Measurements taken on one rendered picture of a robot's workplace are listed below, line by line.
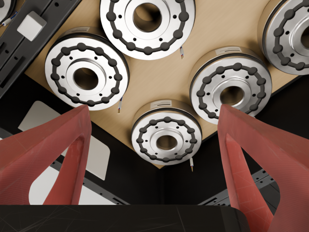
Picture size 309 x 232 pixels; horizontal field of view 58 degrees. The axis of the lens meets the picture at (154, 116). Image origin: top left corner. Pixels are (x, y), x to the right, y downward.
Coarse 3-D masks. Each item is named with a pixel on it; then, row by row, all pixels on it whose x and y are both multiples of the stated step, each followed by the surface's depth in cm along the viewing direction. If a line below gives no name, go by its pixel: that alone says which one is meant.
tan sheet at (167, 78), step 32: (96, 0) 32; (224, 0) 32; (256, 0) 32; (192, 32) 34; (224, 32) 34; (256, 32) 34; (32, 64) 37; (160, 64) 36; (192, 64) 36; (128, 96) 39; (160, 96) 39; (128, 128) 43
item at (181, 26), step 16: (112, 0) 29; (128, 0) 29; (176, 0) 29; (192, 0) 29; (112, 16) 30; (176, 16) 30; (192, 16) 29; (112, 32) 31; (128, 32) 31; (176, 32) 31; (128, 48) 32; (144, 48) 32; (160, 48) 32; (176, 48) 32
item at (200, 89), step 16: (208, 64) 33; (224, 64) 33; (240, 64) 33; (256, 64) 33; (208, 80) 34; (256, 80) 34; (192, 96) 35; (208, 96) 35; (256, 96) 35; (208, 112) 37; (256, 112) 37
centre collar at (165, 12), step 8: (136, 0) 28; (144, 0) 28; (152, 0) 28; (160, 0) 28; (128, 8) 29; (136, 8) 29; (160, 8) 29; (168, 8) 29; (128, 16) 29; (168, 16) 29; (128, 24) 30; (136, 24) 30; (160, 24) 30; (168, 24) 30; (136, 32) 30; (144, 32) 30; (152, 32) 30; (160, 32) 30
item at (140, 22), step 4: (136, 12) 32; (136, 16) 32; (160, 16) 31; (136, 20) 31; (140, 20) 32; (144, 20) 33; (152, 20) 33; (156, 20) 32; (140, 24) 31; (144, 24) 32; (148, 24) 32; (152, 24) 32; (156, 24) 31; (144, 28) 31; (148, 28) 31; (152, 28) 31
